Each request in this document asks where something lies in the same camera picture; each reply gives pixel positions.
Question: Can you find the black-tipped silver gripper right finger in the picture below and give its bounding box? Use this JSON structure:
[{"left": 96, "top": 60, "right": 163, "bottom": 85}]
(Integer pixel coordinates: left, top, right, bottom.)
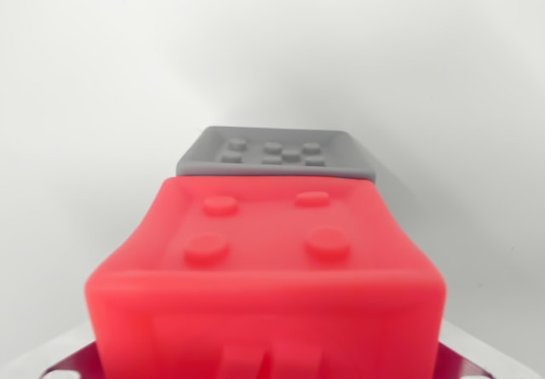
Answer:
[{"left": 436, "top": 318, "right": 542, "bottom": 379}]

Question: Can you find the red dice cube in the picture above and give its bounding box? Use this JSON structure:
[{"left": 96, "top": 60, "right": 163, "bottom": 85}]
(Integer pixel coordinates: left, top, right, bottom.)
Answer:
[{"left": 83, "top": 174, "right": 449, "bottom": 379}]

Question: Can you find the black-tipped silver gripper left finger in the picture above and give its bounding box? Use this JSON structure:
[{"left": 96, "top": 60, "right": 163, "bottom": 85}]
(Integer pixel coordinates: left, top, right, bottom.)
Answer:
[{"left": 7, "top": 323, "right": 106, "bottom": 379}]

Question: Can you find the grey dice cube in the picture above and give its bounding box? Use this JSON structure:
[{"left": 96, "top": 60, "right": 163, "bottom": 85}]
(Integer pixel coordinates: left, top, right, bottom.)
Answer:
[{"left": 175, "top": 125, "right": 378, "bottom": 182}]

